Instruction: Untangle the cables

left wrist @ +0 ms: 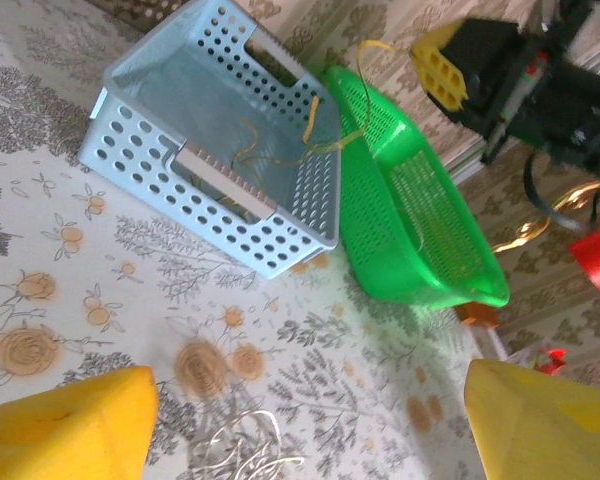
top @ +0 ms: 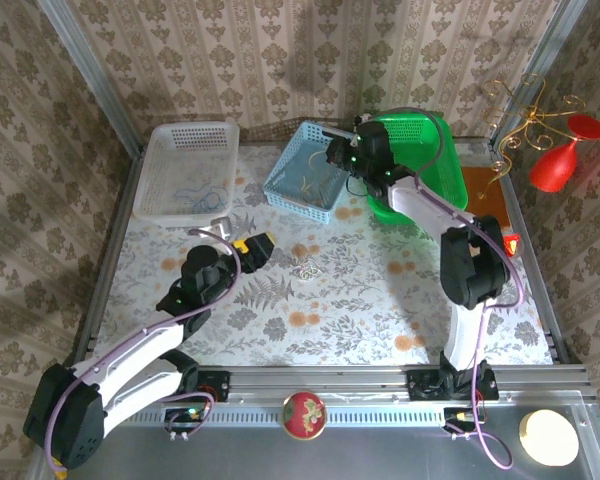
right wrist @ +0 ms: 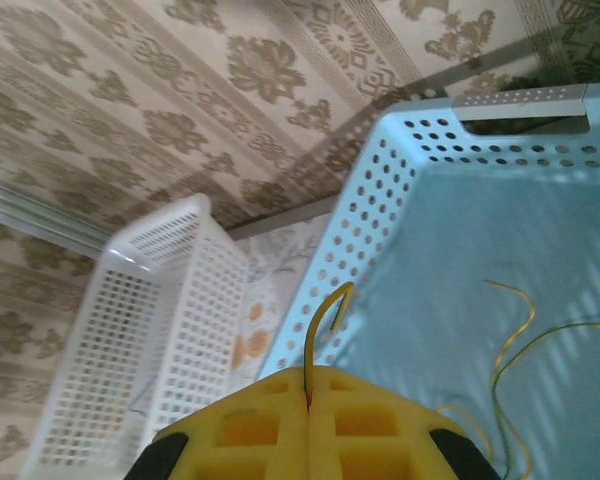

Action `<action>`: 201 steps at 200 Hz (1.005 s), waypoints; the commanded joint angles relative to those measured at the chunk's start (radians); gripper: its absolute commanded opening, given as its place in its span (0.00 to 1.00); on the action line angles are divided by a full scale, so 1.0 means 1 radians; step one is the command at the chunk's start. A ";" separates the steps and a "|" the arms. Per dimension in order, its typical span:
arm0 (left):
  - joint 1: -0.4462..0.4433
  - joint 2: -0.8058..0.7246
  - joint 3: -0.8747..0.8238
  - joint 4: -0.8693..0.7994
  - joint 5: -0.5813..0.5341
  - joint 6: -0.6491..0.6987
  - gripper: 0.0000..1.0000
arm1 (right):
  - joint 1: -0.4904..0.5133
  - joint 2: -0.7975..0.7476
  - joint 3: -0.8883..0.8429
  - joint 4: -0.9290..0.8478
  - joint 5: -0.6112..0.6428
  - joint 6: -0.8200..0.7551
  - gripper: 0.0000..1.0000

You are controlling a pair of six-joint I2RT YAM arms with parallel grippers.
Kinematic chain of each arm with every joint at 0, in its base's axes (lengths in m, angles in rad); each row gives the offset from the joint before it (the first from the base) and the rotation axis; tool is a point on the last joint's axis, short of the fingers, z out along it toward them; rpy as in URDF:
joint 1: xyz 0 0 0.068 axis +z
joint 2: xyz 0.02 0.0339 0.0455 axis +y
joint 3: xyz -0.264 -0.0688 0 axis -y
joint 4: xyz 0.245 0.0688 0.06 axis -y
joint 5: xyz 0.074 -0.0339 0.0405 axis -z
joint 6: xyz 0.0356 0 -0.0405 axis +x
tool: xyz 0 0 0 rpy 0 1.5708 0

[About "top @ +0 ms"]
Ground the aluminium side rail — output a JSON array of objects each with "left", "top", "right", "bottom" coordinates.
[
  {"left": 489, "top": 142, "right": 570, "bottom": 365},
  {"left": 73, "top": 148, "right": 147, "bottom": 371}
]

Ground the red round floral tin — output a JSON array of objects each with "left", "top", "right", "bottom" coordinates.
[{"left": 281, "top": 391, "right": 328, "bottom": 442}]

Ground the aluminium frame post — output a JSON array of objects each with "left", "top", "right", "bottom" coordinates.
[
  {"left": 488, "top": 0, "right": 590, "bottom": 144},
  {"left": 37, "top": 0, "right": 147, "bottom": 157}
]

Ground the small black connector board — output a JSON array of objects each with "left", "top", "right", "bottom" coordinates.
[
  {"left": 161, "top": 404, "right": 216, "bottom": 443},
  {"left": 441, "top": 406, "right": 488, "bottom": 442}
]

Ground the aluminium mounting rail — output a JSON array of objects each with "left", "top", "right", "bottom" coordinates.
[{"left": 194, "top": 363, "right": 590, "bottom": 407}]

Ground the grey metal front plate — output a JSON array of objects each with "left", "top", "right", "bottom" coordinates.
[{"left": 24, "top": 388, "right": 600, "bottom": 480}]

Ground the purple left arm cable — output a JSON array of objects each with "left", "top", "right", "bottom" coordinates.
[{"left": 43, "top": 228, "right": 244, "bottom": 476}]

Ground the white plastic mesh basket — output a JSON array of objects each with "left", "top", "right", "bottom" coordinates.
[{"left": 132, "top": 121, "right": 241, "bottom": 230}]

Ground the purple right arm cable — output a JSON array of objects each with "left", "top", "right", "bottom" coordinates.
[{"left": 398, "top": 106, "right": 527, "bottom": 471}]

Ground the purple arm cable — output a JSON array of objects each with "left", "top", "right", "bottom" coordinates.
[
  {"left": 43, "top": 228, "right": 244, "bottom": 476},
  {"left": 398, "top": 106, "right": 527, "bottom": 471}
]

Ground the red plastic goblet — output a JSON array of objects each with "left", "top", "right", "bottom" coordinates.
[{"left": 529, "top": 113, "right": 600, "bottom": 194}]

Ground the round cream disc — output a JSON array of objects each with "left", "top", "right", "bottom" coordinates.
[{"left": 517, "top": 409, "right": 580, "bottom": 468}]

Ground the green plastic mesh basket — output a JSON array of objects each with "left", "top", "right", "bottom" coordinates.
[{"left": 364, "top": 110, "right": 470, "bottom": 226}]

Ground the gold wire stand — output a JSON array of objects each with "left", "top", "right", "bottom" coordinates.
[{"left": 479, "top": 72, "right": 589, "bottom": 201}]

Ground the brown wooden board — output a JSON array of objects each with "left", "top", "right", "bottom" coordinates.
[{"left": 459, "top": 166, "right": 513, "bottom": 230}]

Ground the floral print tablecloth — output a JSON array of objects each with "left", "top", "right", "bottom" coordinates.
[{"left": 92, "top": 142, "right": 555, "bottom": 367}]

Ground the light blue perforated basket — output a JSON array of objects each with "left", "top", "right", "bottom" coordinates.
[{"left": 263, "top": 119, "right": 357, "bottom": 226}]

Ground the blue cable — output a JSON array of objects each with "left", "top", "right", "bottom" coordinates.
[
  {"left": 188, "top": 191, "right": 230, "bottom": 212},
  {"left": 172, "top": 184, "right": 214, "bottom": 201}
]

